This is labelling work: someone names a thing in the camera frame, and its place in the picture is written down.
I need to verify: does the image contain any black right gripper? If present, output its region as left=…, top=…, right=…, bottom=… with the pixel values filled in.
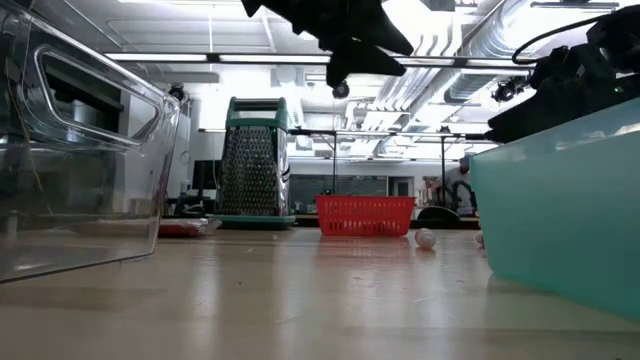
left=486, top=4, right=640, bottom=145

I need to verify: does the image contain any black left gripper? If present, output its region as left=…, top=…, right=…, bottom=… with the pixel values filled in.
left=239, top=0, right=415, bottom=89

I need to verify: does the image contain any pink oval bread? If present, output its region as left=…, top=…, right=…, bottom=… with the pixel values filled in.
left=414, top=227, right=438, bottom=250

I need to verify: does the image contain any red packaged snack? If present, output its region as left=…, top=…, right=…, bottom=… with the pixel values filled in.
left=157, top=216, right=222, bottom=239

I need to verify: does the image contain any green translucent plastic container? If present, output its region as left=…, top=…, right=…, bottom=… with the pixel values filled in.
left=468, top=97, right=640, bottom=322

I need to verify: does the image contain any person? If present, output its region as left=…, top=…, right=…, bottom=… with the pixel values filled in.
left=443, top=153, right=476, bottom=217

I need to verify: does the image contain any red plastic mesh basket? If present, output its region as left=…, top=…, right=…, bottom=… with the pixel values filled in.
left=314, top=194, right=417, bottom=238

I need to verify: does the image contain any teal metal box grater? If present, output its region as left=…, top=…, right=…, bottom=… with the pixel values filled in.
left=208, top=96, right=297, bottom=231

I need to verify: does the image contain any black computer monitor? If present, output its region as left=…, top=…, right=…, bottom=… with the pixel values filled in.
left=192, top=159, right=224, bottom=192

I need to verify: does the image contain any overhead light bar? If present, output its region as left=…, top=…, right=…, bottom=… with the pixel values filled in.
left=104, top=51, right=539, bottom=71

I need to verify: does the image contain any clear plastic container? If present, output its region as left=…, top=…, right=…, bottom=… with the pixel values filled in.
left=0, top=0, right=182, bottom=285

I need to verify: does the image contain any black ceiling camera cluster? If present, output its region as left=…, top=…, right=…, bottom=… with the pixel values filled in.
left=492, top=74, right=532, bottom=104

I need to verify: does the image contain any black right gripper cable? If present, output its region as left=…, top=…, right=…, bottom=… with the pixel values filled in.
left=511, top=13, right=602, bottom=65

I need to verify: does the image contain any silver ventilation duct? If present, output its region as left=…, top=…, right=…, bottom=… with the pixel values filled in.
left=442, top=0, right=566, bottom=104

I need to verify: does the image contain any black background rig frame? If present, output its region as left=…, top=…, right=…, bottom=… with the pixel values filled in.
left=288, top=127, right=501, bottom=206

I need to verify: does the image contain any black aluminium table frame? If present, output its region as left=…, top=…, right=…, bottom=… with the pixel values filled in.
left=159, top=213, right=482, bottom=231

